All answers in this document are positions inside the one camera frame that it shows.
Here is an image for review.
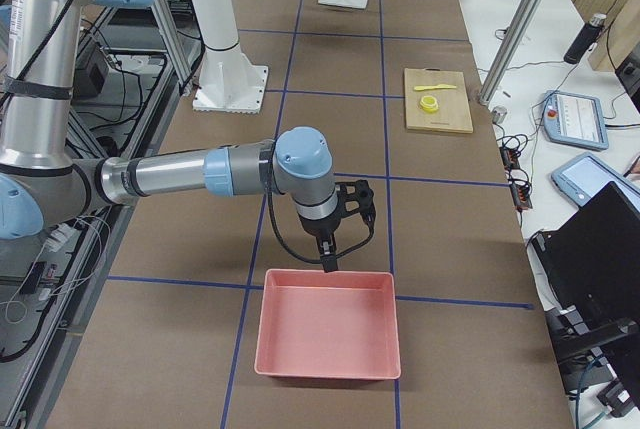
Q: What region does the yellow lemon slice toy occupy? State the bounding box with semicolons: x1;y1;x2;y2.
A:
419;95;439;114

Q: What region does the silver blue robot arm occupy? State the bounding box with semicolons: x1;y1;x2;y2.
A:
1;0;343;272

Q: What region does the aluminium frame post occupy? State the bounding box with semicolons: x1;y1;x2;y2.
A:
478;0;542;107

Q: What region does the bamboo cutting board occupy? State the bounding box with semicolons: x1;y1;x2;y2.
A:
404;68;473;134

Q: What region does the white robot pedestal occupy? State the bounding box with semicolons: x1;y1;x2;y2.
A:
192;0;269;114

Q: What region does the blue teach pendant tablet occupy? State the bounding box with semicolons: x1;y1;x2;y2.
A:
542;90;609;151

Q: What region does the black water bottle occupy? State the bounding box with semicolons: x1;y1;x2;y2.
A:
563;13;607;65

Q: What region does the black monitor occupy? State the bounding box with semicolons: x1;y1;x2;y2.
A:
532;182;639;404

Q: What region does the pink plastic bin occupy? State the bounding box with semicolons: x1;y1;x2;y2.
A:
254;269;401;380

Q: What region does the yellow plastic knife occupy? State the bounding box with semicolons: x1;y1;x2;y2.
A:
413;83;458;92

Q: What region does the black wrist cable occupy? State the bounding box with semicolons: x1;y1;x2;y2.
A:
266;183;374;265

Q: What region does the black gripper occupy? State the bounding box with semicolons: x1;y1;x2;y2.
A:
299;210;341;273

